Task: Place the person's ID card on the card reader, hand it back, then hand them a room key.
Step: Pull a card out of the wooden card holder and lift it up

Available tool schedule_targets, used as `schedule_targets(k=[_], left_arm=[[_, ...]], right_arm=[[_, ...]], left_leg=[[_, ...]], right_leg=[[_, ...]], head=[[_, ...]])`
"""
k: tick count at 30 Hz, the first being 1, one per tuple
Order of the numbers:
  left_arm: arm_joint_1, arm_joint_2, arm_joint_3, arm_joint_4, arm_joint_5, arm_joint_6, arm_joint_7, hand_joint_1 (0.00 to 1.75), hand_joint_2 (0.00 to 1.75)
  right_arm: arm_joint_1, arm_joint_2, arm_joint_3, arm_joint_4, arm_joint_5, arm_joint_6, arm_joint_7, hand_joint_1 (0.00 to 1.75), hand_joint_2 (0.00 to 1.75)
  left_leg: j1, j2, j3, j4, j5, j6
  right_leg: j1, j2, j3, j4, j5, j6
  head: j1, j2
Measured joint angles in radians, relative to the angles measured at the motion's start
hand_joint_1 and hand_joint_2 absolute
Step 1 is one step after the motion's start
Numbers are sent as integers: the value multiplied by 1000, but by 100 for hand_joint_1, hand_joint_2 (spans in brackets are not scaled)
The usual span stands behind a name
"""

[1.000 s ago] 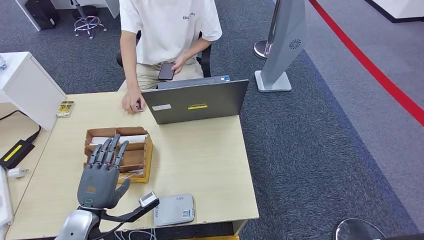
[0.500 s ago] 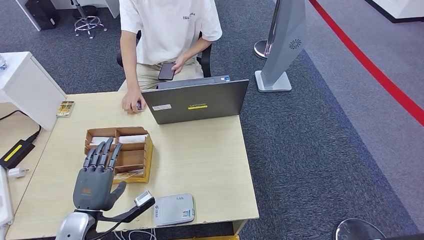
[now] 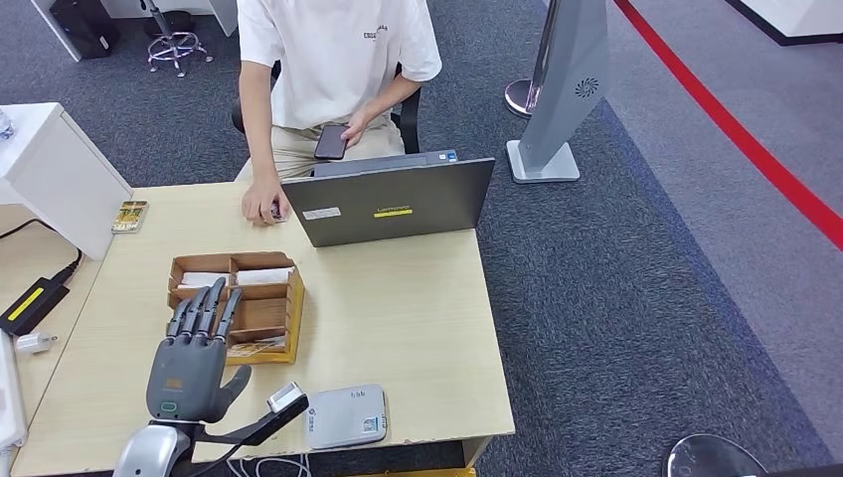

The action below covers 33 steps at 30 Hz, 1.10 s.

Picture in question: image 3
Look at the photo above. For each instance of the person's right hand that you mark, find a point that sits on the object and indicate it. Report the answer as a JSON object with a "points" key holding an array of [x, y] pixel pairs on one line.
{"points": [[260, 201]]}

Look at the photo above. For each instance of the person's left hand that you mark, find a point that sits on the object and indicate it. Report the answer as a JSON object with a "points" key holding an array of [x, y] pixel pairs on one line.
{"points": [[357, 126]]}

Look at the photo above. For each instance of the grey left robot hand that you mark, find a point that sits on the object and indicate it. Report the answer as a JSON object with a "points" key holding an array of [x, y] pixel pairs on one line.
{"points": [[187, 375]]}

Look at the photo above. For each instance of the white printed ID card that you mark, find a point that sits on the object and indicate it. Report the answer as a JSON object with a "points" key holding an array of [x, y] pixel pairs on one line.
{"points": [[279, 212]]}

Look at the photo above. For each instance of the black smartphone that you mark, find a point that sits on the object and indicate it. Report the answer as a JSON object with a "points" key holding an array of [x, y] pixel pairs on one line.
{"points": [[330, 141]]}

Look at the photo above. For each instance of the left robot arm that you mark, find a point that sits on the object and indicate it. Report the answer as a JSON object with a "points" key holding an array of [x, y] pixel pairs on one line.
{"points": [[148, 454]]}

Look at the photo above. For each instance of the person's left forearm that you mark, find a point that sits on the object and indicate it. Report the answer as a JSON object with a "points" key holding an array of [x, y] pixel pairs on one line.
{"points": [[394, 99]]}

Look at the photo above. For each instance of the person's right forearm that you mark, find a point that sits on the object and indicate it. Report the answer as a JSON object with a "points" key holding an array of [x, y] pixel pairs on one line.
{"points": [[258, 118]]}

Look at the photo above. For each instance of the person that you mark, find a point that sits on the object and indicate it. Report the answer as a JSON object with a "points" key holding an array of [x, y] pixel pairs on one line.
{"points": [[336, 59]]}

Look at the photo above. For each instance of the yellow hotel key card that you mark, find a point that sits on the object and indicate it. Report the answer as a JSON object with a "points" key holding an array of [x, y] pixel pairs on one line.
{"points": [[257, 347]]}

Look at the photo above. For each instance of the white card stack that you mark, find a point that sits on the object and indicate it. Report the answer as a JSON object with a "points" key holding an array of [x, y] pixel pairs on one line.
{"points": [[263, 276], [203, 280]]}

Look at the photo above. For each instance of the wooden card organiser box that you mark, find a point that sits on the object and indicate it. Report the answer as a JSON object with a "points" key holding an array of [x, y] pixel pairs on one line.
{"points": [[263, 316]]}

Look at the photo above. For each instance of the black office chair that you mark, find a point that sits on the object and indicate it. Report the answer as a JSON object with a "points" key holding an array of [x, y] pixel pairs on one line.
{"points": [[408, 122]]}

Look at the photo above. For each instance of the grey laptop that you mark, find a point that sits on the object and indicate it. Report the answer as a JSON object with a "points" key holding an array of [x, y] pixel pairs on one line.
{"points": [[395, 201]]}

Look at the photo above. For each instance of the stack of hotel cards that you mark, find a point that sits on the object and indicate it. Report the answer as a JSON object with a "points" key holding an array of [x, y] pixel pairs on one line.
{"points": [[130, 216]]}

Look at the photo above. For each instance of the white round plug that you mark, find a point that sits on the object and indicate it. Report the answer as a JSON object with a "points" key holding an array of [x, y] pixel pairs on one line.
{"points": [[30, 343]]}

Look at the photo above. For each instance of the black power adapter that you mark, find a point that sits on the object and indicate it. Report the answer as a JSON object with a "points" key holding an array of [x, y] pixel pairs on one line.
{"points": [[31, 306]]}

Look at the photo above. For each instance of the white office desk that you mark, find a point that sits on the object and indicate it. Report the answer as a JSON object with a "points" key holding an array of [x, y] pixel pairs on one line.
{"points": [[224, 13]]}

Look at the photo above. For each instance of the chrome stool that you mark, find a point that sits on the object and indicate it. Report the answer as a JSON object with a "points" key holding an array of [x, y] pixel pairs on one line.
{"points": [[172, 47]]}

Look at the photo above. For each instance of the white power strip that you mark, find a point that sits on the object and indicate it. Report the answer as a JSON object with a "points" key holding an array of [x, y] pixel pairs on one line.
{"points": [[9, 395]]}

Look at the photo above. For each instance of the white cabinet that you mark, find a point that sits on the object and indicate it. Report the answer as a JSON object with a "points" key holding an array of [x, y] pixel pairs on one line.
{"points": [[59, 184]]}

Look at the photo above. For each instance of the grey kiosk stand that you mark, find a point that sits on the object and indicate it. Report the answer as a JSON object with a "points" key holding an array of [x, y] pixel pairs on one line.
{"points": [[565, 79]]}

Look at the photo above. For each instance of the black computer tower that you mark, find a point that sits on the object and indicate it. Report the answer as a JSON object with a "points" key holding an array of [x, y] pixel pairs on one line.
{"points": [[84, 25]]}

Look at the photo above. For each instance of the yellow box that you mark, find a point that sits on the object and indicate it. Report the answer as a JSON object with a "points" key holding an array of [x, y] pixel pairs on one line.
{"points": [[421, 473]]}

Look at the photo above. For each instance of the water bottle with blue label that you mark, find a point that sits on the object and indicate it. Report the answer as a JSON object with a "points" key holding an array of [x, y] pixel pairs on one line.
{"points": [[5, 125]]}

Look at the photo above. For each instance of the red barrier belt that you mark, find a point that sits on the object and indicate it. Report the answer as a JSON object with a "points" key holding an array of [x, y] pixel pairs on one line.
{"points": [[724, 124]]}

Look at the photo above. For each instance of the white desk with black base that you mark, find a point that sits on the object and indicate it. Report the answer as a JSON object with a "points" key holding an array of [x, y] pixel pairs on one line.
{"points": [[790, 14]]}

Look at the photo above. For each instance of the round chrome stanchion base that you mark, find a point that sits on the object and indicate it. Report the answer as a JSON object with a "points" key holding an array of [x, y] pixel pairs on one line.
{"points": [[712, 459]]}

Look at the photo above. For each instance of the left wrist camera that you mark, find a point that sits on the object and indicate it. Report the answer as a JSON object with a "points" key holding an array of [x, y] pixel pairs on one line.
{"points": [[283, 401]]}

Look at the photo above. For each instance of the chrome stanchion post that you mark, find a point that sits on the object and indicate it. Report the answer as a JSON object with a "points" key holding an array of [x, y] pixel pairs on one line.
{"points": [[522, 97]]}

